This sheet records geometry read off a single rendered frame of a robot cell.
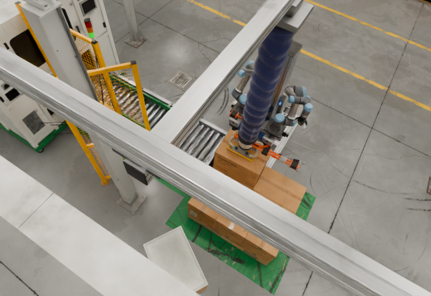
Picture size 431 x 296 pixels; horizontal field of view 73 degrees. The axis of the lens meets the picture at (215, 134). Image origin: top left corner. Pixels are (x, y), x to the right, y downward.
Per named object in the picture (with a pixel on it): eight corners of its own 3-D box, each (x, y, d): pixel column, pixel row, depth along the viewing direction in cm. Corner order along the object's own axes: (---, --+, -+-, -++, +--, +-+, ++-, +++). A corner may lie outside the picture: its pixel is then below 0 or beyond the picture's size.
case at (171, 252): (147, 253, 319) (142, 244, 285) (181, 235, 331) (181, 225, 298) (170, 310, 291) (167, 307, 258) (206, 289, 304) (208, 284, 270)
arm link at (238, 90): (235, 102, 372) (255, 67, 339) (228, 94, 379) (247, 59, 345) (241, 101, 381) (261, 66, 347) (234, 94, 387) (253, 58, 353)
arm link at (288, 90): (283, 82, 334) (290, 94, 290) (292, 84, 334) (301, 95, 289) (281, 92, 339) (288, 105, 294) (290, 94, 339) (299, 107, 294)
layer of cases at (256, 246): (188, 213, 394) (187, 202, 361) (224, 158, 444) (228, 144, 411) (268, 263, 366) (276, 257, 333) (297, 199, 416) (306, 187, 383)
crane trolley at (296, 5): (270, 10, 198) (273, -3, 190) (279, -1, 206) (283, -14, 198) (292, 19, 195) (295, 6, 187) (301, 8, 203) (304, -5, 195)
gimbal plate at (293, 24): (255, 17, 200) (256, 10, 196) (273, -3, 215) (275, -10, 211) (295, 34, 193) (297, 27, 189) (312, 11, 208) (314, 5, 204)
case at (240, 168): (212, 166, 390) (214, 151, 357) (226, 144, 411) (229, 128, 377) (253, 188, 377) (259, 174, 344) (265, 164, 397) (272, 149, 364)
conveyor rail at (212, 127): (104, 76, 483) (101, 68, 468) (106, 74, 486) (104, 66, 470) (226, 142, 429) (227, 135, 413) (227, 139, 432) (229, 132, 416)
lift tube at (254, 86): (237, 121, 303) (261, 13, 198) (247, 106, 315) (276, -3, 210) (258, 132, 297) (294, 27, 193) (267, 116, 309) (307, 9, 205)
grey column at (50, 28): (116, 203, 410) (-1, 8, 160) (130, 186, 425) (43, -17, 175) (133, 214, 403) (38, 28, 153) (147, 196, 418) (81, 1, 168)
